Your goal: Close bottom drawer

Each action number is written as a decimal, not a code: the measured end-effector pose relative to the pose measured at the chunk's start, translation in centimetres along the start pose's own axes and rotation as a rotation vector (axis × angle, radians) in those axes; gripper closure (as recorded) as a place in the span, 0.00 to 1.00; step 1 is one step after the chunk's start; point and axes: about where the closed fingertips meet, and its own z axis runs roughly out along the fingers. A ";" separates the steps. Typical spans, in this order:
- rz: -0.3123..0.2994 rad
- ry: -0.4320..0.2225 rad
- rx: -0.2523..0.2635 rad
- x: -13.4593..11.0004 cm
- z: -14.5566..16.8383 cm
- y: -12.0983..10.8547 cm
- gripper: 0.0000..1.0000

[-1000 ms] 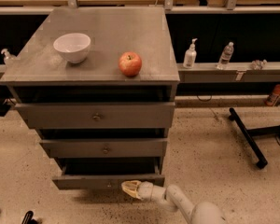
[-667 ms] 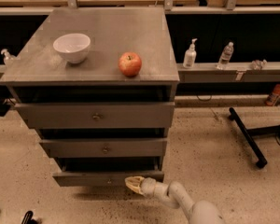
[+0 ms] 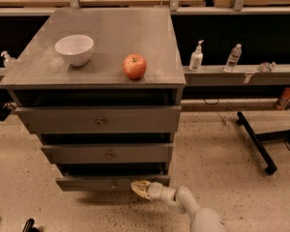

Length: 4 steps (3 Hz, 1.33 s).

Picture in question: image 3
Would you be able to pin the white pump lotion bottle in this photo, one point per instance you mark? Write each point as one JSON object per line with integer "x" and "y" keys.
{"x": 196, "y": 58}

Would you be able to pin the white ceramic bowl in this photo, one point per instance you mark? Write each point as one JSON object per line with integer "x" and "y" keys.
{"x": 75, "y": 49}

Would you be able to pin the grey drawer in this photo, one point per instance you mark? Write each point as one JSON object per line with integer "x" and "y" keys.
{"x": 98, "y": 119}
{"x": 113, "y": 176}
{"x": 108, "y": 153}

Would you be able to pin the clear plastic water bottle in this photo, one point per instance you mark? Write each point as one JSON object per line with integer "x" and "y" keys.
{"x": 233, "y": 58}

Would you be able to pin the black object bottom left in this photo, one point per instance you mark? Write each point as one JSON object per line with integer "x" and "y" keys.
{"x": 29, "y": 226}

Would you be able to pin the grey middle drawer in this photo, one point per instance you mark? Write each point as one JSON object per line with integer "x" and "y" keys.
{"x": 108, "y": 153}

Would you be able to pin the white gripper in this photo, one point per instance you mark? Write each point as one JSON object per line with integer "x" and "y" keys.
{"x": 155, "y": 190}

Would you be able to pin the grey bottom drawer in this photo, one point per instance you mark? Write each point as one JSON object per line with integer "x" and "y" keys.
{"x": 113, "y": 176}

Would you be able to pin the clear pump sanitizer bottle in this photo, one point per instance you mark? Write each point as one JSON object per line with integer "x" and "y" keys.
{"x": 8, "y": 60}

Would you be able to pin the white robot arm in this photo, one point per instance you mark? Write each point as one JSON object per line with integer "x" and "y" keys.
{"x": 181, "y": 200}

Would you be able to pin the grey drawer cabinet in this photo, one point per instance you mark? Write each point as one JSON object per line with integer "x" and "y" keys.
{"x": 41, "y": 78}

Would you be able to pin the crumpled plastic wrapper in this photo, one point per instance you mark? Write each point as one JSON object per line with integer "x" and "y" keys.
{"x": 267, "y": 67}

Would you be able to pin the grey top drawer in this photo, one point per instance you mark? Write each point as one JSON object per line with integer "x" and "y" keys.
{"x": 98, "y": 119}

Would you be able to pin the orange spray can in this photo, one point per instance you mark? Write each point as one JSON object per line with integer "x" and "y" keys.
{"x": 283, "y": 99}

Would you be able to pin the red apple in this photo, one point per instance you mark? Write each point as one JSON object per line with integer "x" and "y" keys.
{"x": 134, "y": 66}

